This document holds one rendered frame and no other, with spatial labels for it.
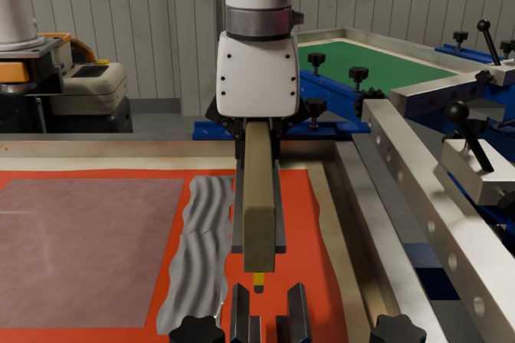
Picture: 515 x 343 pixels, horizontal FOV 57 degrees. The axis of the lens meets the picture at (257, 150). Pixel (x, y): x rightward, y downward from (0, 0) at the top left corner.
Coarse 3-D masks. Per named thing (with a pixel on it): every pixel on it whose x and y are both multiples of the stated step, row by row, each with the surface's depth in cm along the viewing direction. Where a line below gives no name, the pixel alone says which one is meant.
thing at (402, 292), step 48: (0, 144) 88; (48, 144) 88; (96, 144) 88; (144, 144) 88; (192, 144) 89; (288, 144) 89; (336, 144) 87; (384, 240) 60; (384, 288) 55; (432, 336) 46
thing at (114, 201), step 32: (0, 192) 78; (32, 192) 78; (64, 192) 78; (96, 192) 78; (128, 192) 78; (160, 192) 78; (288, 192) 78; (0, 224) 69; (32, 224) 69; (64, 224) 69; (96, 224) 69; (128, 224) 69; (160, 224) 69; (288, 224) 69
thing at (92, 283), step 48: (0, 240) 66; (48, 240) 66; (96, 240) 66; (144, 240) 66; (288, 240) 66; (0, 288) 57; (48, 288) 57; (96, 288) 57; (144, 288) 57; (288, 288) 57; (336, 288) 57; (0, 336) 50; (48, 336) 50; (96, 336) 50; (144, 336) 50; (336, 336) 50
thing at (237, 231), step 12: (240, 168) 61; (276, 168) 61; (240, 180) 58; (276, 180) 58; (240, 192) 56; (276, 192) 56; (240, 204) 53; (276, 204) 54; (240, 216) 51; (240, 228) 49; (276, 228) 49; (240, 240) 48; (276, 240) 48; (240, 252) 47; (276, 252) 47
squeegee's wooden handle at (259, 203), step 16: (256, 128) 57; (256, 144) 53; (256, 160) 49; (272, 160) 50; (256, 176) 46; (272, 176) 47; (256, 192) 44; (272, 192) 44; (256, 208) 41; (272, 208) 42; (256, 224) 42; (272, 224) 42; (256, 240) 43; (272, 240) 43; (256, 256) 44; (272, 256) 44; (256, 272) 45; (272, 272) 45
